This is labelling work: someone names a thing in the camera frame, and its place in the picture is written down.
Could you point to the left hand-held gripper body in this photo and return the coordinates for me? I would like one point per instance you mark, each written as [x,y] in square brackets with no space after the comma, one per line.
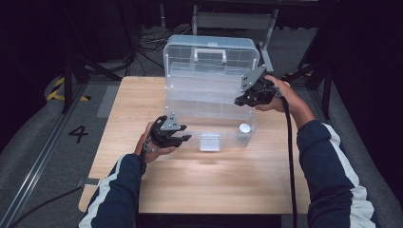
[161,133]

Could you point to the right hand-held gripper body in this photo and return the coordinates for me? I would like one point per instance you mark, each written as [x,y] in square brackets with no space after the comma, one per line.
[263,91]

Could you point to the small white-capped jar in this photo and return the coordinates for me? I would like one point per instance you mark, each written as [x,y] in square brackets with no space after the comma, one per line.
[244,130]

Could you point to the clear plastic storage box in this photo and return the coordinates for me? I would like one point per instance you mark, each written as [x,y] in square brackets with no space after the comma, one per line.
[206,85]

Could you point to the person's left hand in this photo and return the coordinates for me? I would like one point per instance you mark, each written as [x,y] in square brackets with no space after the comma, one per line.
[145,150]

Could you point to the person's right hand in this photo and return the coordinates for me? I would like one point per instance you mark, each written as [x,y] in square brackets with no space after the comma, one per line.
[286,95]

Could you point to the black metal stand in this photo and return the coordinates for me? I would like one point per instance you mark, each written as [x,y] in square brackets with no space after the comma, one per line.
[68,82]
[326,85]

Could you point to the grey tape piece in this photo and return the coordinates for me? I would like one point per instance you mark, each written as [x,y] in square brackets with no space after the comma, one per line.
[88,182]

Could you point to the yellow black striped tape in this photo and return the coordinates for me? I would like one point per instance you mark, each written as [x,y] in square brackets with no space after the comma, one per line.
[58,84]

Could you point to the grey metal table frame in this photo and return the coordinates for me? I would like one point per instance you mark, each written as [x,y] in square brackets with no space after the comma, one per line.
[234,20]

